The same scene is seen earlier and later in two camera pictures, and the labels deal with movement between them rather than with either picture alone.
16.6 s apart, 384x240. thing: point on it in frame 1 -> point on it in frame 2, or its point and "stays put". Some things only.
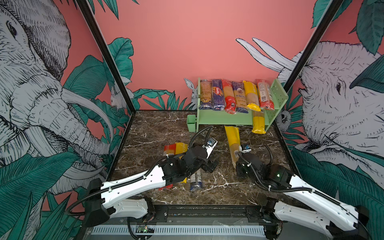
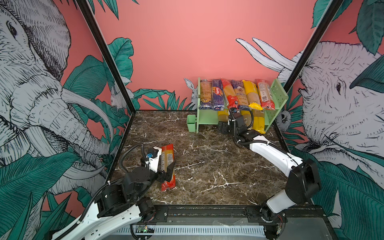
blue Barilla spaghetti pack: x=218 y=96 stays put
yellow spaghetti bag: x=233 y=137 -> x=247 y=116
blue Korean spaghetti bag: x=241 y=106 stays put
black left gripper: x=208 y=167 -> x=169 y=173
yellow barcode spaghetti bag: x=258 y=121 stays put
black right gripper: x=238 y=168 -> x=226 y=125
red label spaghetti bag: x=266 y=99 stays put
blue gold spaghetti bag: x=206 y=94 stays put
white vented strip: x=182 y=230 stays put
